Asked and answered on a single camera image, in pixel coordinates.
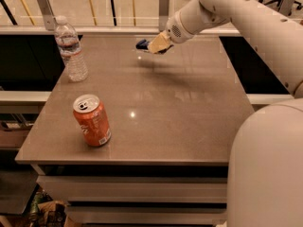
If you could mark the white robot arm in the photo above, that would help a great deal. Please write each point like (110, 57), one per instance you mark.
(265, 172)

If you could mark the clear plastic water bottle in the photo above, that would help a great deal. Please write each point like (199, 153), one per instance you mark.
(69, 46)

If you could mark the upper grey drawer front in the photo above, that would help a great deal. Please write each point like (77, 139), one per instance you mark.
(123, 189)

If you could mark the orange soda can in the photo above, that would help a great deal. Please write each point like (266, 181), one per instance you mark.
(90, 113)

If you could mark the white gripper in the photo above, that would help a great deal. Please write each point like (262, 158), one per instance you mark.
(174, 29)

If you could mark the right metal railing post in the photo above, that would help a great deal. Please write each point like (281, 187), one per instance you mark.
(285, 7)

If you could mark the blue rxbar blueberry bar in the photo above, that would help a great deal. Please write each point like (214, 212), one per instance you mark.
(143, 45)

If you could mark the left metal railing post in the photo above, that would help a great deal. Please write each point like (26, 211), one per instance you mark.
(47, 14)

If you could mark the lower grey drawer front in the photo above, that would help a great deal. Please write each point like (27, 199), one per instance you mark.
(145, 216)

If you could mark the metal railing post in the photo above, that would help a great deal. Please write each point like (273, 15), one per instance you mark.
(285, 7)
(47, 14)
(163, 14)

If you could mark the grey drawer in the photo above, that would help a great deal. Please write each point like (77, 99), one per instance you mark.
(123, 189)
(145, 216)

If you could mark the middle metal railing post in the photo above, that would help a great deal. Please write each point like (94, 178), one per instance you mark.
(163, 14)

